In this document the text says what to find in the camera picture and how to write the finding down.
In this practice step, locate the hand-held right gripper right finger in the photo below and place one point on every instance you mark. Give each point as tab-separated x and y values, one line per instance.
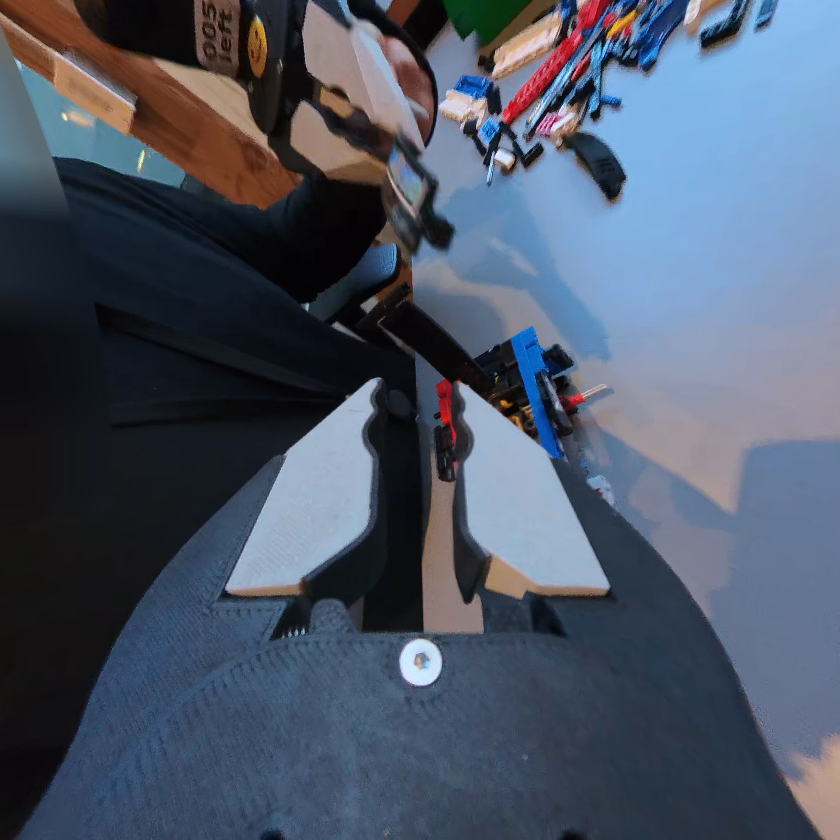
525	525

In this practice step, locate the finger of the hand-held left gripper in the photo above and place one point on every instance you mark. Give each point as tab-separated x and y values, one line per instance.
354	65
334	151

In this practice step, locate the black curved brick panel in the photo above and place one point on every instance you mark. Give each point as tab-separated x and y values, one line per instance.
433	341
600	164

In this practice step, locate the pile of loose toy bricks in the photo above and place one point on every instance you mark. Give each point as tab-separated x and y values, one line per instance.
558	79

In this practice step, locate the green plastic bin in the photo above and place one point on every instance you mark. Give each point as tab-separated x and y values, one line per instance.
485	16

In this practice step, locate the black chair armrest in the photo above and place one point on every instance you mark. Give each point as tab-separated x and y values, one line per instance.
367	269

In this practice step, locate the wooden table leg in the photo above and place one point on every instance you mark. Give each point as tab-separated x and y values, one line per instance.
197	131

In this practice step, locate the toy brick car model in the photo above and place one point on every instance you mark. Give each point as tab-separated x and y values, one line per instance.
531	380

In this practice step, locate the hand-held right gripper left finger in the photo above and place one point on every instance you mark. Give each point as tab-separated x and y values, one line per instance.
315	518

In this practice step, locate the person's left hand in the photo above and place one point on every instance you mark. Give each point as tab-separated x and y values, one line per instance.
413	85

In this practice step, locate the black starred brick panel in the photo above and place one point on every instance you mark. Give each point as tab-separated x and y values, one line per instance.
410	190

